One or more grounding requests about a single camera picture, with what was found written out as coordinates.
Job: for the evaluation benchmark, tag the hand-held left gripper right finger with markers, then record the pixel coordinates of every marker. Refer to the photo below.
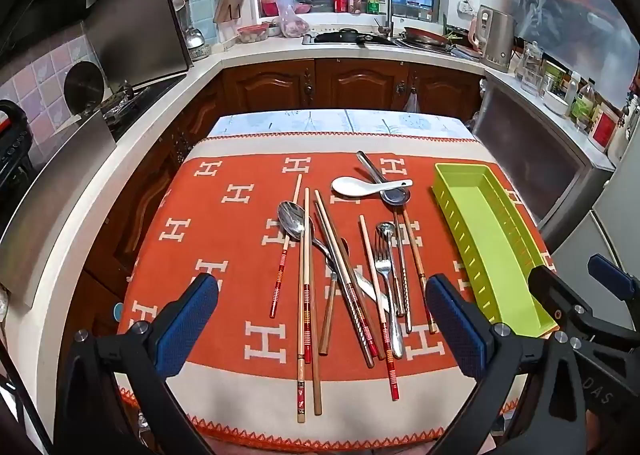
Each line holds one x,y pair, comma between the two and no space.
455,325

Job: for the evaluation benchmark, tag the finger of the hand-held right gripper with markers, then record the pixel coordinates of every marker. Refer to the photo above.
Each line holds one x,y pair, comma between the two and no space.
612,277
555,300

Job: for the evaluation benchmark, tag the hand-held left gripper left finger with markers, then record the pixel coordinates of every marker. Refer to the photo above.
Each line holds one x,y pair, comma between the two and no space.
187,330

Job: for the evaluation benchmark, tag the metal chopstick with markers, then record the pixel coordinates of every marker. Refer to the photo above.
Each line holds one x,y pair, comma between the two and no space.
407,315

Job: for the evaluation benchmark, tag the wooden chopstick with dark marks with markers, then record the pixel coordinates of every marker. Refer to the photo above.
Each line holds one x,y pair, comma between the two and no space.
417,265

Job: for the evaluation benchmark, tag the light chopstick with red end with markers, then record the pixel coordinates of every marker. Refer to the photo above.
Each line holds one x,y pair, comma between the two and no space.
392,375

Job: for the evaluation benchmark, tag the dark brown patterned chopstick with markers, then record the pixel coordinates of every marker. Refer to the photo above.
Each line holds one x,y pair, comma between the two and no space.
369,357
372,342

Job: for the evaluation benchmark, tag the metal fork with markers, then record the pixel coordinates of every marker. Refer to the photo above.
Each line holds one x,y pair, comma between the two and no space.
384,270

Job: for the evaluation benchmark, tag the green plastic utensil tray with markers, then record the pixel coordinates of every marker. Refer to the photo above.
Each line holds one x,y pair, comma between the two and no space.
480,235

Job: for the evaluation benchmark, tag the red patterned chopstick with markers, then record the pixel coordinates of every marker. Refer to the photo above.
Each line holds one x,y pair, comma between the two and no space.
280,280

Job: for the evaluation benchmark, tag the small metal spoon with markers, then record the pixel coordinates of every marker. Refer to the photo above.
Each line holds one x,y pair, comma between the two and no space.
386,231

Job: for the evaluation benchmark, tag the plain brown chopstick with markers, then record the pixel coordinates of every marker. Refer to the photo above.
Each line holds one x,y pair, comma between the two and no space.
317,385

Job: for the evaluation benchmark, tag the large shiny metal spoon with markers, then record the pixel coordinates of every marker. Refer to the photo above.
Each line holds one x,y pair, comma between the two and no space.
292,222

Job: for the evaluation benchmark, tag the white ceramic spoon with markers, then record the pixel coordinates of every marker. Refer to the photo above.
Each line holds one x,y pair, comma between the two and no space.
350,186

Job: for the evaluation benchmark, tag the grey refrigerator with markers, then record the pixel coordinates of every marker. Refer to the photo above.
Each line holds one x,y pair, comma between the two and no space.
620,215

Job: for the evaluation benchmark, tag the blue round cap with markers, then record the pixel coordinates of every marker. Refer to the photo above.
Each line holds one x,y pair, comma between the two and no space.
119,312

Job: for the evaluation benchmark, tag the orange patterned blanket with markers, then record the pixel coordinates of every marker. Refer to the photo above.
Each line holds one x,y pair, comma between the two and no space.
225,235

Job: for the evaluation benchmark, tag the stainless steel cabinet appliance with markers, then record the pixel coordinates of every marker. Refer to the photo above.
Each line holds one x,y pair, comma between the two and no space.
540,160

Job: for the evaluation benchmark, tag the red-labelled jar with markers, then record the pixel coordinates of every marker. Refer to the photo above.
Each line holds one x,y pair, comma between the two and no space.
604,125

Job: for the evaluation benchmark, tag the green-labelled glass bottle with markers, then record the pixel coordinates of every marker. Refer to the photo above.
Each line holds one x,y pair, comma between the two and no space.
584,102

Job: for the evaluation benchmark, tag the white bowl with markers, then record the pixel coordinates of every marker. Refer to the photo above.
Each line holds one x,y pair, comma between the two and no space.
555,102

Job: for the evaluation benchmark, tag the low stainless steel panel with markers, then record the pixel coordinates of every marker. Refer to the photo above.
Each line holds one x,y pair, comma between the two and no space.
60,185

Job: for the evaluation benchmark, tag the white plastic bottle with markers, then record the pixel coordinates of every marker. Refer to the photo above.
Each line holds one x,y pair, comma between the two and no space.
572,87

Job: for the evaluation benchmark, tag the glass jars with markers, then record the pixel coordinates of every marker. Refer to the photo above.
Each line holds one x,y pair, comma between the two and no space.
532,70

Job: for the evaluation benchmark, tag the small hanging plastic bag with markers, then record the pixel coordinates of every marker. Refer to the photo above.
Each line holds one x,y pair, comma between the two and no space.
411,102

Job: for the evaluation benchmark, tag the gas stove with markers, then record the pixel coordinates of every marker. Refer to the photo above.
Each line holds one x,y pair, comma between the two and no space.
145,95

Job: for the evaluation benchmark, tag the light blue printed tablecloth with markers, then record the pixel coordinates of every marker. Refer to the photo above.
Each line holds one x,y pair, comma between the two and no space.
325,122

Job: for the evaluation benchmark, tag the black appliance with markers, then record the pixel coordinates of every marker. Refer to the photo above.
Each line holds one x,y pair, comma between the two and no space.
12,140

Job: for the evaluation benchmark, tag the brown wooden kitchen cabinets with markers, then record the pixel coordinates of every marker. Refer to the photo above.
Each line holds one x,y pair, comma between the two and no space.
270,85

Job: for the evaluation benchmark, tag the steel electric kettle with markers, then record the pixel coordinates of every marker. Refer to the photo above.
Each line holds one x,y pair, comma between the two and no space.
497,40

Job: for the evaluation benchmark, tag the round steel pot lid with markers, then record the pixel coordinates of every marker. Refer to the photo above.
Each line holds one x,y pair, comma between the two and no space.
82,85

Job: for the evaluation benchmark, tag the red frying pan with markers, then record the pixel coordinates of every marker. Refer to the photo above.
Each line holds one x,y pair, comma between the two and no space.
425,37

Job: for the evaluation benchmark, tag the steel teapot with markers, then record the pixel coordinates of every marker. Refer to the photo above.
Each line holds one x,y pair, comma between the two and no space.
195,40

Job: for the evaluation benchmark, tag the red-lidded food container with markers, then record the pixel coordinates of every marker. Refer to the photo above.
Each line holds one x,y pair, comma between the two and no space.
252,32

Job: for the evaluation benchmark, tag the black pot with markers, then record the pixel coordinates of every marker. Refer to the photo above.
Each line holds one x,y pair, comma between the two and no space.
355,35

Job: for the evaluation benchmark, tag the stainless steel splash panel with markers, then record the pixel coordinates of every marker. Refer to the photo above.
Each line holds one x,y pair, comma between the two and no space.
140,25

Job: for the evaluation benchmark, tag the steel kitchen faucet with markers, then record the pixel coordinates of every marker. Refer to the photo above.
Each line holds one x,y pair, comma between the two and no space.
389,10

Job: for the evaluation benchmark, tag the pink plastic bag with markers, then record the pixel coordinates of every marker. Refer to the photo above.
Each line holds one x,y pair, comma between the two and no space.
292,20

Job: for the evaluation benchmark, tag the green bottle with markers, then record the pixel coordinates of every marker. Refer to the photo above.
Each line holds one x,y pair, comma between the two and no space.
373,4

